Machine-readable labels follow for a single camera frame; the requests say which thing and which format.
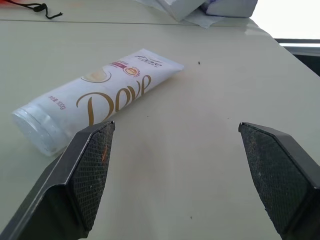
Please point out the dark window frame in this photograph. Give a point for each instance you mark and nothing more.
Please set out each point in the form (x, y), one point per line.
(305, 57)

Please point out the white Dove cream tube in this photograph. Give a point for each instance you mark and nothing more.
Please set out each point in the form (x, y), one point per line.
(112, 85)

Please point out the white crumpled paper sheet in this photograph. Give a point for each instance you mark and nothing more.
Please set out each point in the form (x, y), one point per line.
(202, 22)

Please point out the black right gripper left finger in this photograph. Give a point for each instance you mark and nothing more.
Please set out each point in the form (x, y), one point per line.
(62, 180)

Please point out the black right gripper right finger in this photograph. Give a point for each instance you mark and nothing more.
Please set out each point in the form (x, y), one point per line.
(282, 175)

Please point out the white cardboard box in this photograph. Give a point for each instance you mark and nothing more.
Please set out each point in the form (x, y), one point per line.
(180, 8)

